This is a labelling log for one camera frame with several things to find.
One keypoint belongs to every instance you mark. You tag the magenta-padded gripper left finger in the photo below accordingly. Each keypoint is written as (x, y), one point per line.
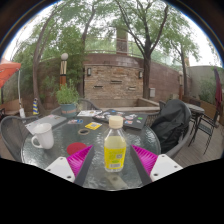
(80, 160)

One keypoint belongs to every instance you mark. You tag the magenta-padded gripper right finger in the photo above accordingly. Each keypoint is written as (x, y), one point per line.
(148, 160)

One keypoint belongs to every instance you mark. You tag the yellow-labelled clear drink bottle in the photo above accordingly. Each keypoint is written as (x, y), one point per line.
(115, 150)

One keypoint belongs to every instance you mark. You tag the flat round red coaster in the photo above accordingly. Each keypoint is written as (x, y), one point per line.
(75, 148)

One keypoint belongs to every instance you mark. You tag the grey wicker patio chair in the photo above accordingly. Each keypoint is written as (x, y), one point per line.
(176, 148)
(11, 133)
(86, 104)

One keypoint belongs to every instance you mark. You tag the yellow card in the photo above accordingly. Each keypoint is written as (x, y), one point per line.
(93, 125)

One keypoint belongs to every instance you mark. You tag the small blue card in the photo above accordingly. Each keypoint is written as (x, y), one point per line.
(75, 121)

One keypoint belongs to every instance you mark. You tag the black laptop with stickers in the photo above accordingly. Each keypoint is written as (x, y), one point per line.
(133, 120)

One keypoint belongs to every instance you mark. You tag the black jacket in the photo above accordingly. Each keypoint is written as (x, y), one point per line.
(170, 123)

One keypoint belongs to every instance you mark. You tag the white ceramic mug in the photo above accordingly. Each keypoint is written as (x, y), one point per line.
(44, 136)

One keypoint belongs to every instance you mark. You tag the white printed leaflet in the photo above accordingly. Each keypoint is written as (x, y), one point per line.
(89, 113)

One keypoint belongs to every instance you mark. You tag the silver laptop with stickers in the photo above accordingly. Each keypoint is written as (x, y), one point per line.
(45, 121)

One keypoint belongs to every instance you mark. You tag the green plant in blue pot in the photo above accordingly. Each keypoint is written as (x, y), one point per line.
(67, 95)

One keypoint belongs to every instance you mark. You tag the blue yellow striped cone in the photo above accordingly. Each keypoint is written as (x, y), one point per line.
(35, 106)

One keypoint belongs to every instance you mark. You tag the round dark patio table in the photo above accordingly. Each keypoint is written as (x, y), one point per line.
(195, 108)

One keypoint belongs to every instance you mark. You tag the black metal chair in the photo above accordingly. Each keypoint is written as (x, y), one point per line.
(210, 126)

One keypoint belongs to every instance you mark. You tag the forked dark-trunk tree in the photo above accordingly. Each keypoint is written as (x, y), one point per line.
(146, 76)

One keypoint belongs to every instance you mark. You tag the leaning tree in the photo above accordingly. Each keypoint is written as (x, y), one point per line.
(36, 76)

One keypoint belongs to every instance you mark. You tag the closed maroon parasol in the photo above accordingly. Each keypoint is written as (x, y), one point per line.
(218, 90)

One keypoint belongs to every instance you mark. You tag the orange patio umbrella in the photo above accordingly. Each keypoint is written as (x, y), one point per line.
(6, 71)

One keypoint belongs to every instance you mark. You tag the grey wall box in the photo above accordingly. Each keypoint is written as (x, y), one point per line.
(152, 92)

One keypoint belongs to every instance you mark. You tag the black wall lamp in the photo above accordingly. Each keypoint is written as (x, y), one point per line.
(140, 74)
(89, 71)

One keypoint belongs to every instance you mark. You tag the wooden globe lamp post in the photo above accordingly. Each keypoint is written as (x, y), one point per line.
(63, 71)

